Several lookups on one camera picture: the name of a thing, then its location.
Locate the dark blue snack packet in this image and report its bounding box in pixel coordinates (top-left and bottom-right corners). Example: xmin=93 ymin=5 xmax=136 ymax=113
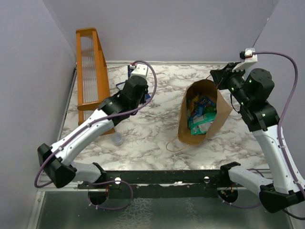
xmin=116 ymin=82 xmax=151 ymax=101

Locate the small clear plastic cup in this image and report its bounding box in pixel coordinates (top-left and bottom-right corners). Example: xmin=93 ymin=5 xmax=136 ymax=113
xmin=111 ymin=132 xmax=123 ymax=146

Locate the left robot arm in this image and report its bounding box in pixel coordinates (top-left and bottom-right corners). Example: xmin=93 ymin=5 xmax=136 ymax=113
xmin=38 ymin=75 xmax=148 ymax=188

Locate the green snack packet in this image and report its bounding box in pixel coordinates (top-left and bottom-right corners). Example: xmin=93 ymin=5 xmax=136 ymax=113
xmin=187 ymin=109 xmax=216 ymax=135

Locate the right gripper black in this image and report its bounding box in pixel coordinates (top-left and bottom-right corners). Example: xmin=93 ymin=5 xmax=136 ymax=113
xmin=211 ymin=62 xmax=250 ymax=106

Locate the orange wooden rack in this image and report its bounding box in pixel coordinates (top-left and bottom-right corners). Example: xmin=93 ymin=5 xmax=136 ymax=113
xmin=76 ymin=28 xmax=110 ymax=125

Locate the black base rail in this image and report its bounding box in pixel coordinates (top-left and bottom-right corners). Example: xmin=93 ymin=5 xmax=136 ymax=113
xmin=73 ymin=169 xmax=248 ymax=198

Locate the brown paper bag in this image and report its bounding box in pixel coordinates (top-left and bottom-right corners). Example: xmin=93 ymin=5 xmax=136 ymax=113
xmin=165 ymin=79 xmax=233 ymax=152

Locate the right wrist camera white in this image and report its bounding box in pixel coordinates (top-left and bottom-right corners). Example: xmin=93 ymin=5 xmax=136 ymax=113
xmin=232 ymin=48 xmax=258 ymax=72

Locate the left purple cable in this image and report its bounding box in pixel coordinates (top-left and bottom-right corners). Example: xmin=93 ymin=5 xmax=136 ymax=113
xmin=34 ymin=60 xmax=158 ymax=211

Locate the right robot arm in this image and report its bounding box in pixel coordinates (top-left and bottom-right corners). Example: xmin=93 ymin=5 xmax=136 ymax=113
xmin=210 ymin=62 xmax=305 ymax=213

